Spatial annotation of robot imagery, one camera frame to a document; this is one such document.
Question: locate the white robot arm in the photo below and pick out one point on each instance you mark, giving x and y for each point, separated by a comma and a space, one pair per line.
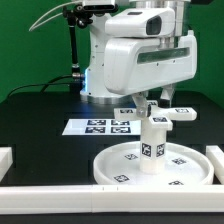
103, 10

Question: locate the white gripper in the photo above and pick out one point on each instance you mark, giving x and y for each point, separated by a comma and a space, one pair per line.
133, 65

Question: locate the white fence bar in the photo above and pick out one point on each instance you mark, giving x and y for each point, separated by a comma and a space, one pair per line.
6, 160
111, 198
216, 156

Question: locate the white right fence bar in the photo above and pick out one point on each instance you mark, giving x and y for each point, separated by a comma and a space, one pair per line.
216, 156

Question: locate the white left fence bar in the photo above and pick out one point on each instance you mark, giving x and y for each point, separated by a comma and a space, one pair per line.
6, 160

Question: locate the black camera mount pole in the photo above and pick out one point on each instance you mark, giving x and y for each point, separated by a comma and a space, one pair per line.
76, 17

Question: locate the white front fence bar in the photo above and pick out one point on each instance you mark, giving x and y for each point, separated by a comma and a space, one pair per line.
111, 198

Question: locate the white marker sheet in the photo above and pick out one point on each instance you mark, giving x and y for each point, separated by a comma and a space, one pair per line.
103, 127

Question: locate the white cross-shaped table base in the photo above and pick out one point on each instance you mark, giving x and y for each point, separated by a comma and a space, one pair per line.
159, 117

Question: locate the white round table top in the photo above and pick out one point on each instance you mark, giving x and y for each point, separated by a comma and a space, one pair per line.
135, 163

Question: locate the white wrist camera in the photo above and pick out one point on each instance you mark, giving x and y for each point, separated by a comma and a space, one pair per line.
142, 23

